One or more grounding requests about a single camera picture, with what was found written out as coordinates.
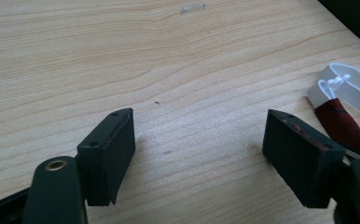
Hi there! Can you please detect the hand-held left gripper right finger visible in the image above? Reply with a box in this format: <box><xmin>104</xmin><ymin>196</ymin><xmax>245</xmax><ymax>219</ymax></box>
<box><xmin>261</xmin><ymin>108</ymin><xmax>347</xmax><ymax>209</ymax></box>

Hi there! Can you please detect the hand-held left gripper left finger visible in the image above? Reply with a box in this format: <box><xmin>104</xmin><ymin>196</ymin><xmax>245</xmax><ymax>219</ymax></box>
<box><xmin>76</xmin><ymin>107</ymin><xmax>136</xmax><ymax>207</ymax></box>

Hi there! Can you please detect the white plastic tool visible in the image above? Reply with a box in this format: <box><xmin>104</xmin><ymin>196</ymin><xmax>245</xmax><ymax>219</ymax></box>
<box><xmin>306</xmin><ymin>62</ymin><xmax>360</xmax><ymax>126</ymax></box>

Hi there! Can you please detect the black object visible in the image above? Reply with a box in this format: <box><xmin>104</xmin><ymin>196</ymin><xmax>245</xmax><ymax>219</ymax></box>
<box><xmin>317</xmin><ymin>0</ymin><xmax>360</xmax><ymax>47</ymax></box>

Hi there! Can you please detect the clear tape piece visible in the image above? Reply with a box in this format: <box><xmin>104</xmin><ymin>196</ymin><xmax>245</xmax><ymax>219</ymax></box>
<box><xmin>179</xmin><ymin>2</ymin><xmax>207</xmax><ymax>15</ymax></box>

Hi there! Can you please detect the dark red fabric strap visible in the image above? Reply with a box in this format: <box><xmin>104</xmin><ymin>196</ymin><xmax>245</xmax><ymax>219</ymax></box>
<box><xmin>313</xmin><ymin>97</ymin><xmax>360</xmax><ymax>160</ymax></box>

